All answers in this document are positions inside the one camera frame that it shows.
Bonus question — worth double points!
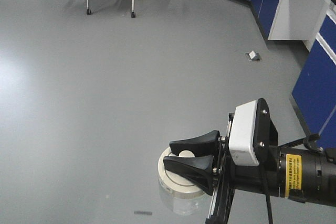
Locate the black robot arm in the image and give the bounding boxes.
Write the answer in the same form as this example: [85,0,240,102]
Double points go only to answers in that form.
[163,114,335,223]

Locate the glass jar with white lid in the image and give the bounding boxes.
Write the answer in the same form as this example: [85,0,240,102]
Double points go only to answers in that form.
[157,147,209,216]

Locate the black camera cable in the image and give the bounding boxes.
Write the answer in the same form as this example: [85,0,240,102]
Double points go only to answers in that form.
[258,165,274,224]

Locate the floor power socket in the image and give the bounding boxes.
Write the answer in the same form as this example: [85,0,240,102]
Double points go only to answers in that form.
[245,50,262,62]

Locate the blue lab cabinets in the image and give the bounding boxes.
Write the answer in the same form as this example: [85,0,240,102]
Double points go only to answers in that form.
[30,0,336,151]

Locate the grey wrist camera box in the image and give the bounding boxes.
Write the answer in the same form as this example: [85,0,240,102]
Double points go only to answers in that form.
[228,98,278,166]

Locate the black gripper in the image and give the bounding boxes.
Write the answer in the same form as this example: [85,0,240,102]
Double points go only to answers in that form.
[163,112,281,224]

